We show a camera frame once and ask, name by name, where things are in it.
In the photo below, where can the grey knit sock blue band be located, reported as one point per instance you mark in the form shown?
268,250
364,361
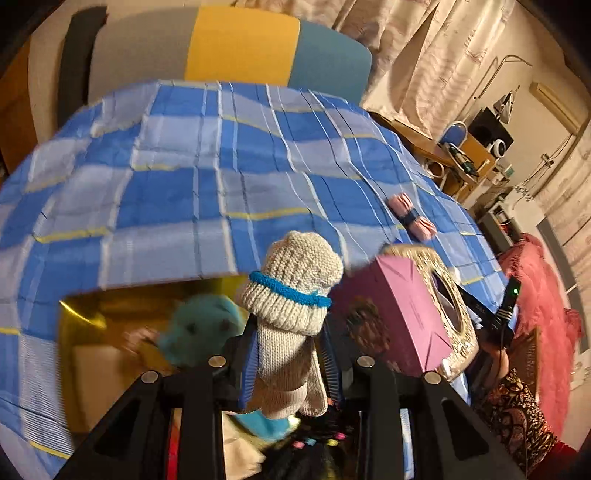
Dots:
289,296

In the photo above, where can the blue tissue packet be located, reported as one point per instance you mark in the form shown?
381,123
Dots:
267,429

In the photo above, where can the teal plush toy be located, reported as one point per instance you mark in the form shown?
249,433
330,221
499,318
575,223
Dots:
199,329

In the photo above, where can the gold metal tray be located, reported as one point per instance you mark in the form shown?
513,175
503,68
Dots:
106,316

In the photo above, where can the pink towel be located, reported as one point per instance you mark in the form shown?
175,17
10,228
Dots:
422,228

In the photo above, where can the purple pink cardboard box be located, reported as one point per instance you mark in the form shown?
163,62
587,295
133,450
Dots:
391,315

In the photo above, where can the black beaded hair piece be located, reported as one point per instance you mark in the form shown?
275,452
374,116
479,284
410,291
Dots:
316,449

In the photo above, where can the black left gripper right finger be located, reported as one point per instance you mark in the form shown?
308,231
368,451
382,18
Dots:
409,427

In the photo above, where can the red knit stocking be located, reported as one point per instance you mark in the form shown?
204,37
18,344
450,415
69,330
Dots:
172,462

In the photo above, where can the blue folding chair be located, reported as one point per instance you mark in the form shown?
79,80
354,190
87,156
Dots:
455,134

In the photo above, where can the grey yellow teal chair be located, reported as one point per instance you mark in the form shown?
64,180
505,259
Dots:
205,43

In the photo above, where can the wooden side table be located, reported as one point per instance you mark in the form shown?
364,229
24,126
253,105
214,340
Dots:
426,151

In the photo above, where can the right hand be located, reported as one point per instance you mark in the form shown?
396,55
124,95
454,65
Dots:
498,357

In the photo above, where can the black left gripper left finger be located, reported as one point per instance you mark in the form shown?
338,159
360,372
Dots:
131,440

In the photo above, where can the beige patterned curtain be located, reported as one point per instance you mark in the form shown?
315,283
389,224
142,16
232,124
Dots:
426,54

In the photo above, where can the pink fabric seat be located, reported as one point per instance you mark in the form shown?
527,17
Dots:
541,306

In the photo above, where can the blue plaid tablecloth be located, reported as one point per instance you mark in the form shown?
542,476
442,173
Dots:
169,181

